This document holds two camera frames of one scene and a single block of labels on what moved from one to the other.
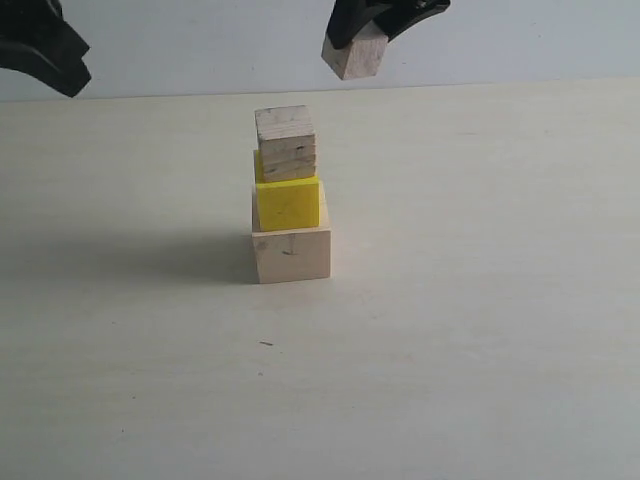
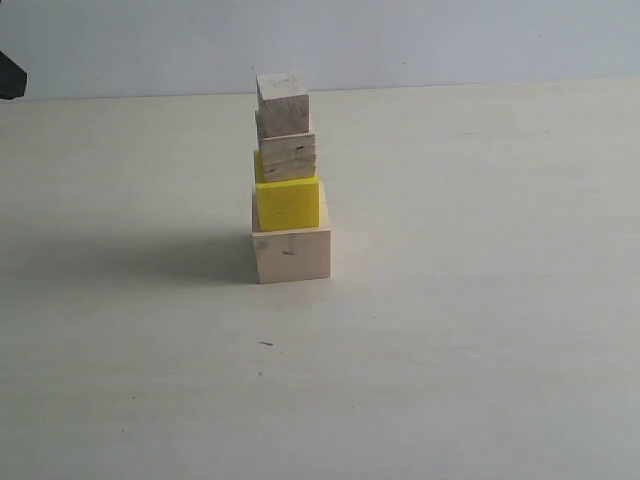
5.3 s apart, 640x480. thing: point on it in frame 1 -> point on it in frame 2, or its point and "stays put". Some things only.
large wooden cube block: [293, 254] stays put
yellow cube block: [287, 203] stays put
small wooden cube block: [359, 58] -> [282, 106]
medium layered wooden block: [287, 142] stays put
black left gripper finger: [37, 40] -> [12, 78]
